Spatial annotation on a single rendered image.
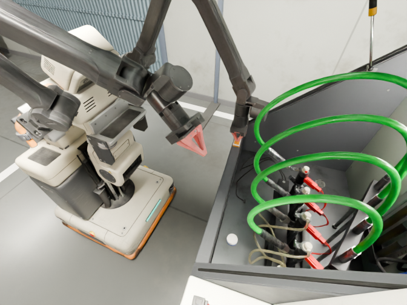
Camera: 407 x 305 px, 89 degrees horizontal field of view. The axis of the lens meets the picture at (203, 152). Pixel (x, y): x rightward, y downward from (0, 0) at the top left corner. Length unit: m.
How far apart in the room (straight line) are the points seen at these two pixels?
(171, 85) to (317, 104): 0.64
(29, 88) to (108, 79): 0.27
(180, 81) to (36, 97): 0.41
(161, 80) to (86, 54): 0.15
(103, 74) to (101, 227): 1.25
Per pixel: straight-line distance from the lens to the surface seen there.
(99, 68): 0.48
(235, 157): 0.91
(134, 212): 1.57
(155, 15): 0.89
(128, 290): 1.71
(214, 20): 0.77
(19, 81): 0.70
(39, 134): 0.88
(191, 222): 1.78
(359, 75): 0.54
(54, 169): 1.29
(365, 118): 0.50
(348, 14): 2.38
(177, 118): 0.50
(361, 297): 0.44
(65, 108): 0.75
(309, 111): 0.95
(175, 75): 0.46
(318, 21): 2.38
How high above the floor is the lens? 1.62
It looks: 47 degrees down
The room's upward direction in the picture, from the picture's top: straight up
